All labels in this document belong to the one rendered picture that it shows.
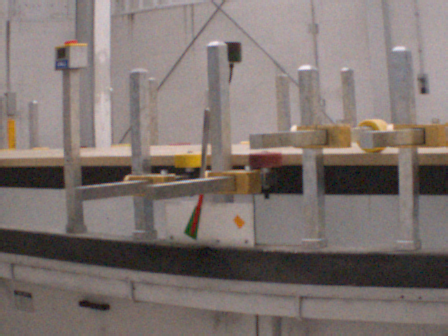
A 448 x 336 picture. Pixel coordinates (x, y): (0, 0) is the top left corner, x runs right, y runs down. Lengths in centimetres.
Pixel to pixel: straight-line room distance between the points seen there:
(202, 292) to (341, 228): 37
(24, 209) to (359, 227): 123
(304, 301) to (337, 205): 28
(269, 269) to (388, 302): 31
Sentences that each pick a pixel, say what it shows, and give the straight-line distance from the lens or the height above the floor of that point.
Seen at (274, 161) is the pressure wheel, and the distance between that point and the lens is 233.
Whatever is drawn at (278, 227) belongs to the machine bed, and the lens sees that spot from 246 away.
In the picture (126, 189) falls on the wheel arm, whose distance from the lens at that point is 233.
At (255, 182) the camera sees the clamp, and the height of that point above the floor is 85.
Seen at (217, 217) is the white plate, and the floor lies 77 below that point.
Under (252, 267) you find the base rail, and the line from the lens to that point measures 222.
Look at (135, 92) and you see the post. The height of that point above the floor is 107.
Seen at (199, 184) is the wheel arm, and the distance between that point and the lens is 214.
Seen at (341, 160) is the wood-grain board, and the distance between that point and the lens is 233.
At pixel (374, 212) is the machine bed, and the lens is 231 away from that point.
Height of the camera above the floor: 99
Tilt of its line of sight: 3 degrees down
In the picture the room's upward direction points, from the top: 2 degrees counter-clockwise
